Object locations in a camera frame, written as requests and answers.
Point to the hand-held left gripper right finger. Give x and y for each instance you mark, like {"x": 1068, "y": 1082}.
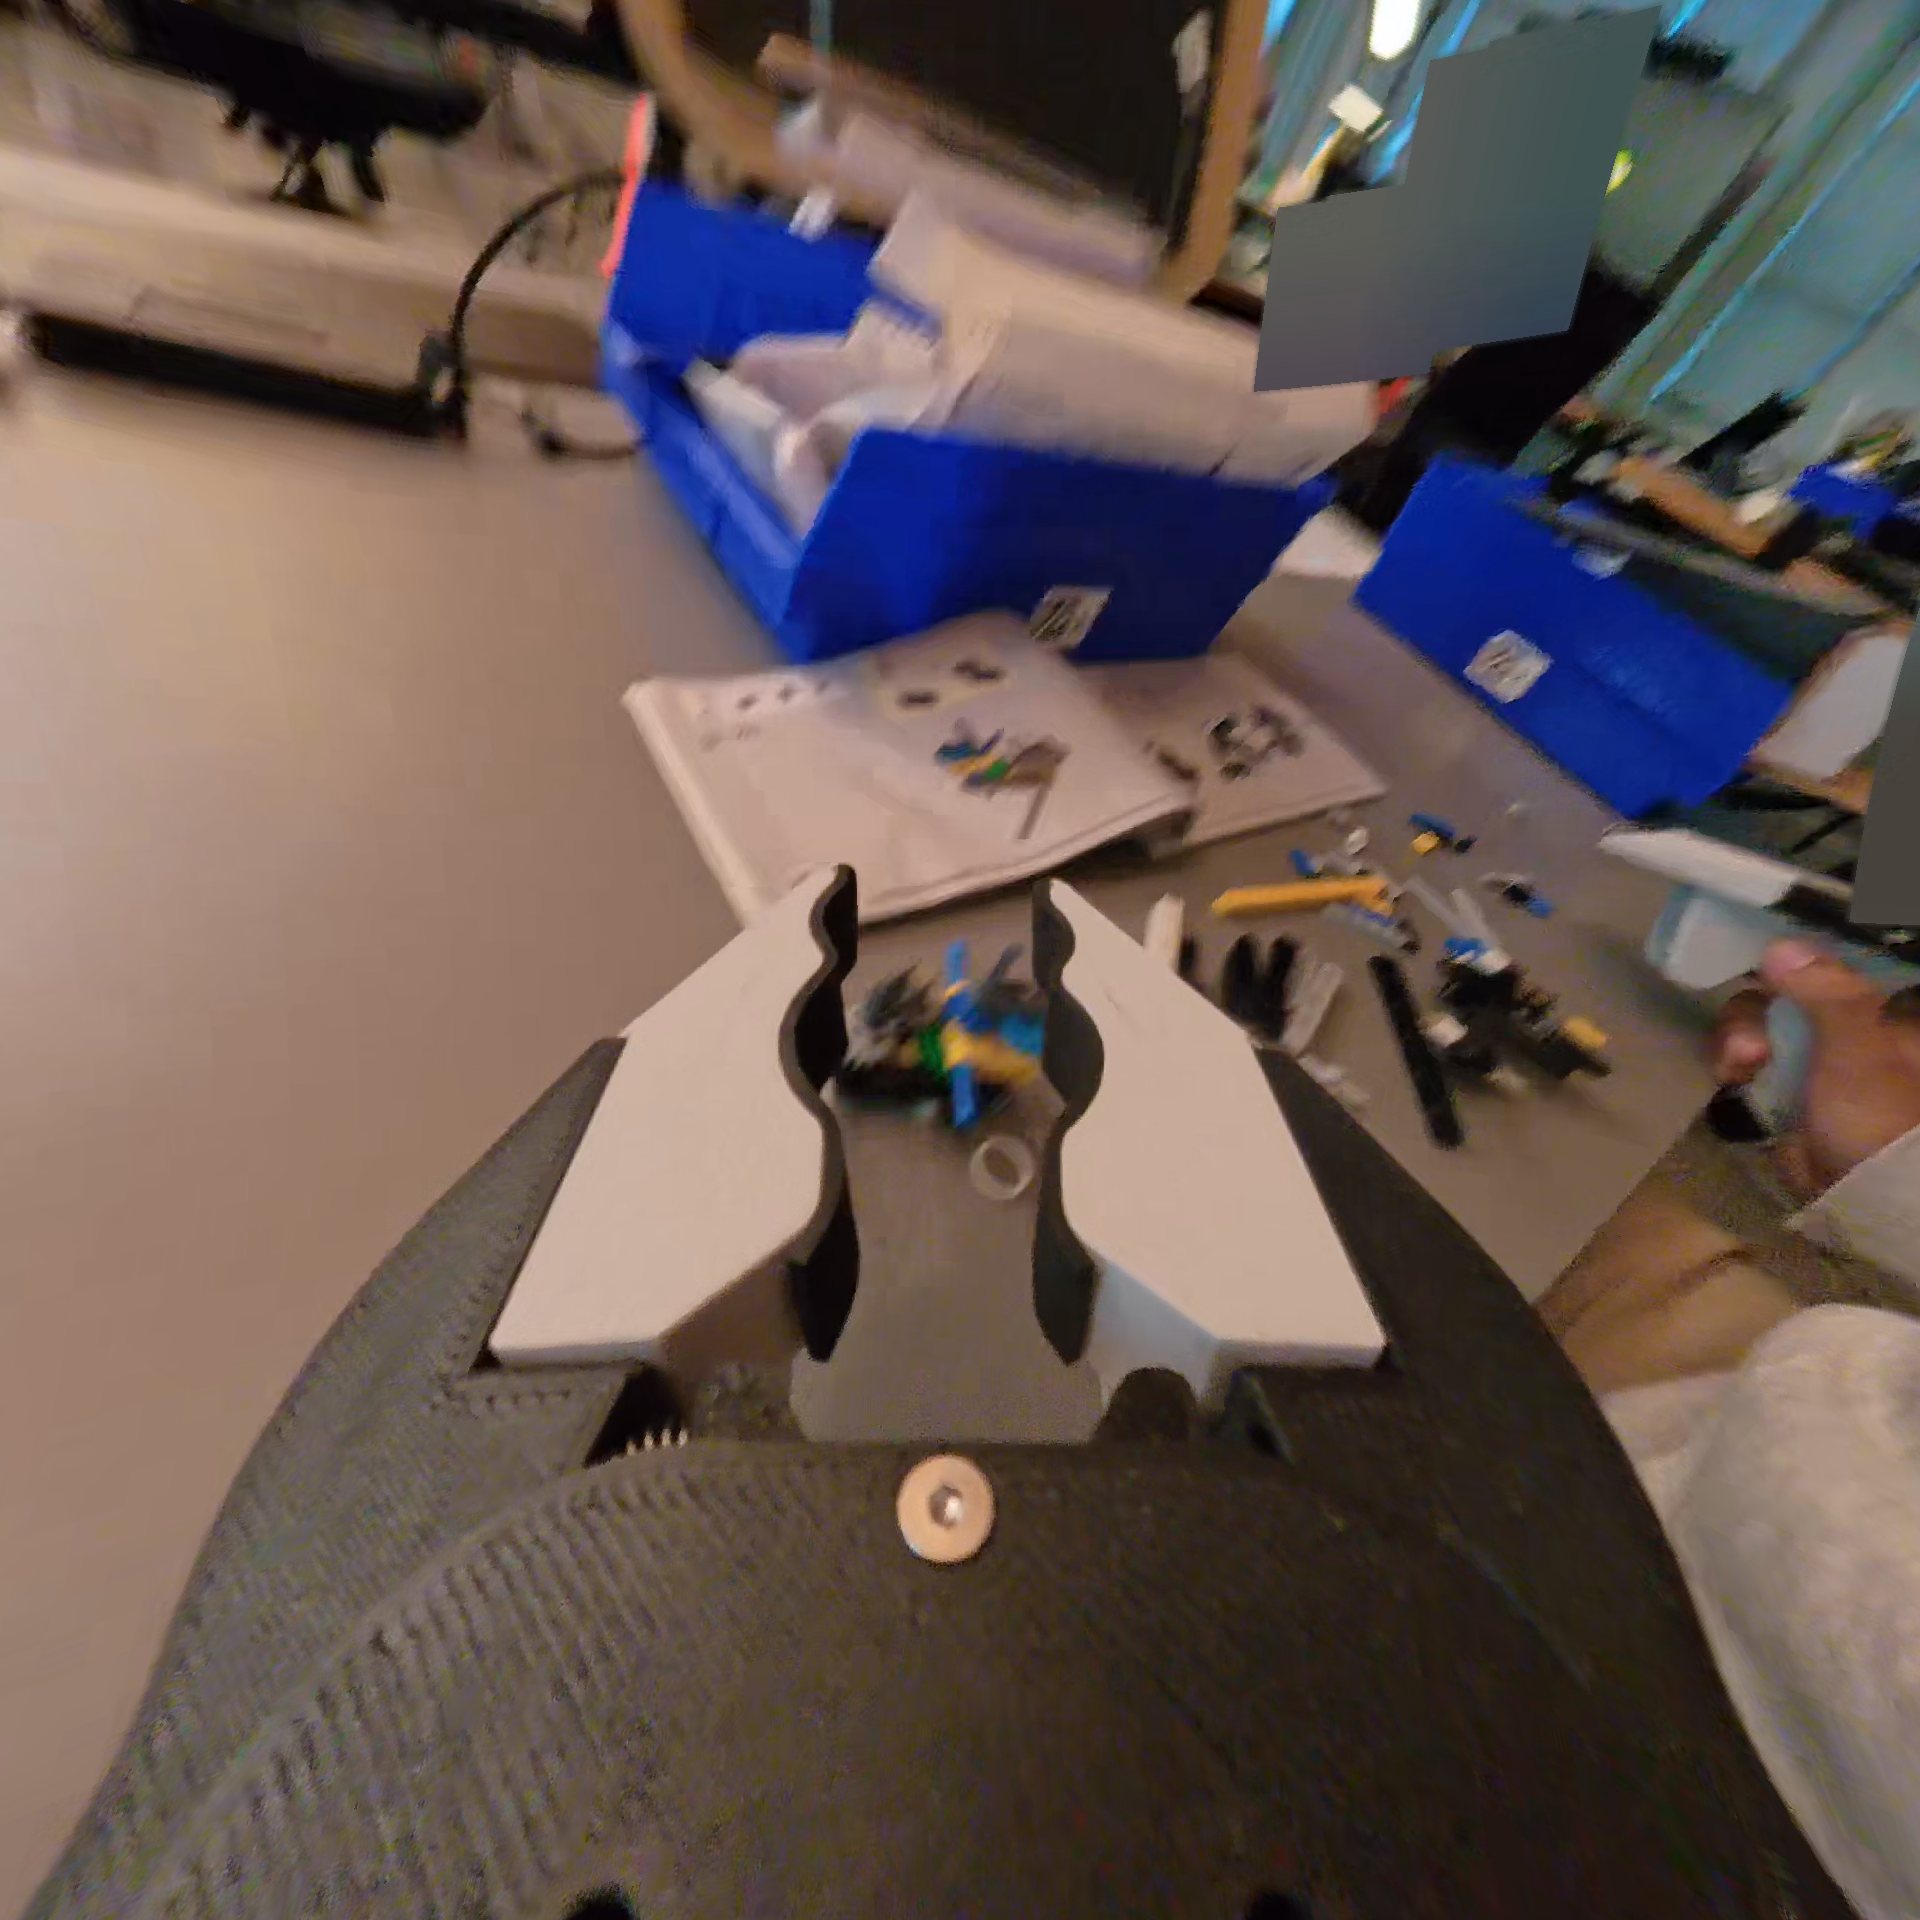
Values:
{"x": 1215, "y": 1184}

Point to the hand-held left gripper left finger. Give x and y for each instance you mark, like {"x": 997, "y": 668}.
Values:
{"x": 676, "y": 1170}

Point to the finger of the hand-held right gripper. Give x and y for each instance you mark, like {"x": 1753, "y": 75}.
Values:
{"x": 1711, "y": 863}

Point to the colourful lego assembly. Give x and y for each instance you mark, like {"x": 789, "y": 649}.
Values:
{"x": 961, "y": 1043}

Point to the person's right forearm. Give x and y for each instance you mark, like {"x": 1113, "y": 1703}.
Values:
{"x": 1875, "y": 1215}

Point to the scattered loose lego pieces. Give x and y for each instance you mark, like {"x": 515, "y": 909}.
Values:
{"x": 1290, "y": 897}

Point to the open lego instruction booklet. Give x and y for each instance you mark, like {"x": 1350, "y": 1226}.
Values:
{"x": 841, "y": 780}

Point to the person's right hand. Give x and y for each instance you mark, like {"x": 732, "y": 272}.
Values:
{"x": 1868, "y": 1065}

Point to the blue plastic storage bin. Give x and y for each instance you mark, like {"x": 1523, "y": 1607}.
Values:
{"x": 974, "y": 524}
{"x": 1622, "y": 691}

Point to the white paper sheet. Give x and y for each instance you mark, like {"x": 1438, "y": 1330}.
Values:
{"x": 1330, "y": 546}

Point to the person's grey fleece jacket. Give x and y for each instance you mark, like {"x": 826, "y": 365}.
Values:
{"x": 1801, "y": 1575}

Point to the pile of white paper bags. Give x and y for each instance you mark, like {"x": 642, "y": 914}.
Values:
{"x": 1050, "y": 359}

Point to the black power brick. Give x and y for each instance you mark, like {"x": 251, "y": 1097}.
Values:
{"x": 225, "y": 376}

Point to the black board book stand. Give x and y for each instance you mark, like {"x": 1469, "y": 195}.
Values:
{"x": 1020, "y": 89}

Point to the black office chair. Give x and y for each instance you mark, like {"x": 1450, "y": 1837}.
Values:
{"x": 346, "y": 105}

